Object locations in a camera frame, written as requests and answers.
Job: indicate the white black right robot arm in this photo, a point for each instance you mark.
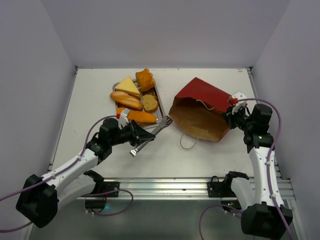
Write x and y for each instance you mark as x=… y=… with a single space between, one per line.
x=263 y=211

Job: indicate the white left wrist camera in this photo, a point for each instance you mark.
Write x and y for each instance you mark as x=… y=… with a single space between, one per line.
x=123 y=117

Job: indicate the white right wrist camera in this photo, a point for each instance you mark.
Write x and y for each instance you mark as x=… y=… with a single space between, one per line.
x=237 y=101

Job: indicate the long fake baguette bread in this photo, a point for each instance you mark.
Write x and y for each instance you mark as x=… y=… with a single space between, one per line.
x=138 y=116

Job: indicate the aluminium corner frame rail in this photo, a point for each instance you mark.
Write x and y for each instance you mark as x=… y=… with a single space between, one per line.
x=76 y=68

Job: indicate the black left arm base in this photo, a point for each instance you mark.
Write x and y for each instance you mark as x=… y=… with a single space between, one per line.
x=101 y=186

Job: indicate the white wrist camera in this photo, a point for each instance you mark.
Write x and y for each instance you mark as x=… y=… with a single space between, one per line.
x=123 y=117
x=237 y=101

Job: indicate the oval fake bread roll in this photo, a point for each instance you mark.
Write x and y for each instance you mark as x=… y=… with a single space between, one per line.
x=126 y=100

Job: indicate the stainless steel tray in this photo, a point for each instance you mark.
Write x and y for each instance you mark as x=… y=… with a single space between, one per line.
x=159 y=113

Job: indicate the red brown paper bag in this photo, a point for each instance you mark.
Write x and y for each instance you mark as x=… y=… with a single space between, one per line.
x=197 y=110

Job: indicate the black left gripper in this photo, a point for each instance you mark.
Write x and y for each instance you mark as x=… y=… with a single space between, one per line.
x=137 y=133

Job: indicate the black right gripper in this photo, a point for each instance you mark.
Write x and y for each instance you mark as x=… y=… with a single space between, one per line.
x=231 y=119

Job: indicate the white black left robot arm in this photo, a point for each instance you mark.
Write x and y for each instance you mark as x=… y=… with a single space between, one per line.
x=42 y=196

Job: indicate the triangular fake sandwich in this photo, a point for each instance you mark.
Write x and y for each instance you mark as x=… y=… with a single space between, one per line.
x=127 y=86

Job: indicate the aluminium front mounting rail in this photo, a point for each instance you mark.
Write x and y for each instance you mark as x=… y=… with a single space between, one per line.
x=167 y=188

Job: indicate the round fake bread slice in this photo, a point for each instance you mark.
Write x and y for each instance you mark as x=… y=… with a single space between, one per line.
x=150 y=103

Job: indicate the orange fake bread loaf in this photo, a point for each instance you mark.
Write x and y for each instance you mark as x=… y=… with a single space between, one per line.
x=145 y=80

